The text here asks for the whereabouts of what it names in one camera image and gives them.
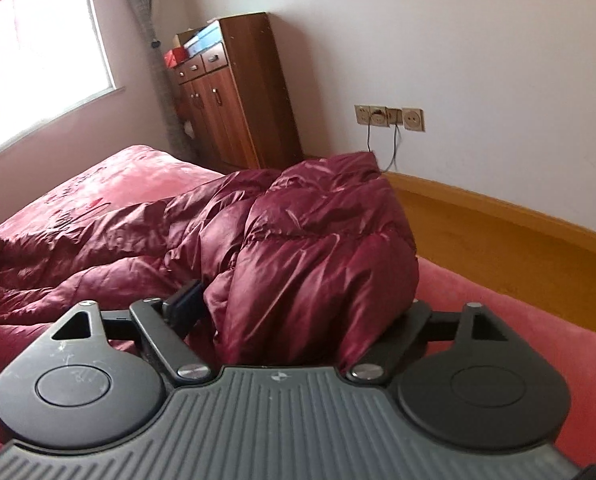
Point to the maroon down jacket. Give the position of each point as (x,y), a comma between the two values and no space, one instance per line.
(303,250)

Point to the window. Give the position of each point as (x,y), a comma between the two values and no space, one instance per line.
(38,60)

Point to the bed with pink blanket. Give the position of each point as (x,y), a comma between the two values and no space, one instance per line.
(128,175)

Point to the blue box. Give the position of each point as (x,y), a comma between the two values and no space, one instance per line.
(205,40)

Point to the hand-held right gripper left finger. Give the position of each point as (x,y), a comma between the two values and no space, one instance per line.
(185,307)

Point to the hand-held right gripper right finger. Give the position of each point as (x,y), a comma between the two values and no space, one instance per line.
(408,327)

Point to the grey checked curtain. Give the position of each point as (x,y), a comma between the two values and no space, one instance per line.
(150,100)

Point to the red box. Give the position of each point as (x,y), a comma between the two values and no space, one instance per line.
(175,57)

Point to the small white object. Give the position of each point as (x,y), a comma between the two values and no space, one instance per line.
(189,129)

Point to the beige wall socket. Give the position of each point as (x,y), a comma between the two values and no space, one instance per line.
(413,119)
(395,117)
(361,114)
(379,116)

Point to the brown cardboard box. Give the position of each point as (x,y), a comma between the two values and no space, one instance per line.
(190,32)

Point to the wooden cabinet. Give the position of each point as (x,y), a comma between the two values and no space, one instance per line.
(248,100)

